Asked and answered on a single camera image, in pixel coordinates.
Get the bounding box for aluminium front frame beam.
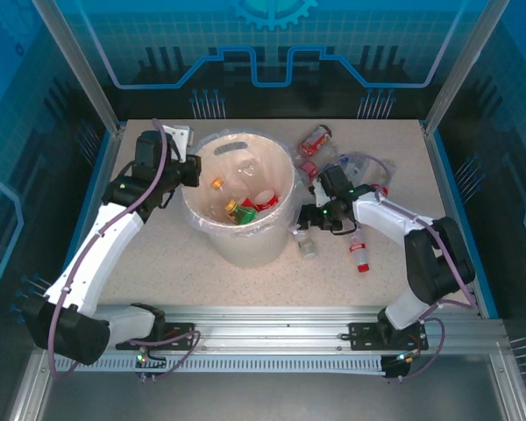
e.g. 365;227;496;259
488;346;526;421
6;350;56;421

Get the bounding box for white round bin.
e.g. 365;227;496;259
180;128;297;269

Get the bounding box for white slotted cable duct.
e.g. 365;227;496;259
52;353;389;378

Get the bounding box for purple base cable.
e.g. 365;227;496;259
126;329;202;379
387;318;447;379

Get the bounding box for white translucent wide-mouth bottle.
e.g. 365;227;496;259
294;230;320;260

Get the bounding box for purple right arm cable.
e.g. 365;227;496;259
345;151;477;310

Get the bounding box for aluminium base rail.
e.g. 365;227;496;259
100;304;505;356

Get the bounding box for blue label blue cap bottle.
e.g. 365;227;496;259
331;151;365;176

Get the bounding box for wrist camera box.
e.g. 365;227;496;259
309;179;328;207
160;124;195;153

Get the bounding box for blue table side rail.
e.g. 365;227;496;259
60;125;126;273
429;131;501;319

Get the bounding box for clear bottle red soda label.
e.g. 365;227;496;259
298;159;320;181

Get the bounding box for green bottle yellow cap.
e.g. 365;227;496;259
224;196;259;225

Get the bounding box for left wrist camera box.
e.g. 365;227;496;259
160;124;195;153

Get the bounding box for thin black cable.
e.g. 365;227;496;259
331;221;359;237

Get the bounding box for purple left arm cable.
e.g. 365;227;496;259
46;117;167;382

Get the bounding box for pile of bottles in bin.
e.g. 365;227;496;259
181;126;308;240

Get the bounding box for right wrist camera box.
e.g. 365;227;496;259
309;179;328;207

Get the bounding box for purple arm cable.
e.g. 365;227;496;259
46;117;167;382
345;151;477;310

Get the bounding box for aluminium frame post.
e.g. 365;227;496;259
423;0;518;137
30;0;126;139

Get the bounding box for red green label bottle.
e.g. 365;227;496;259
296;124;334;159

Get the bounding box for clear plastic bottle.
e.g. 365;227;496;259
354;151;396;189

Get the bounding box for red white label bottle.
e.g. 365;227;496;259
252;189;281;215

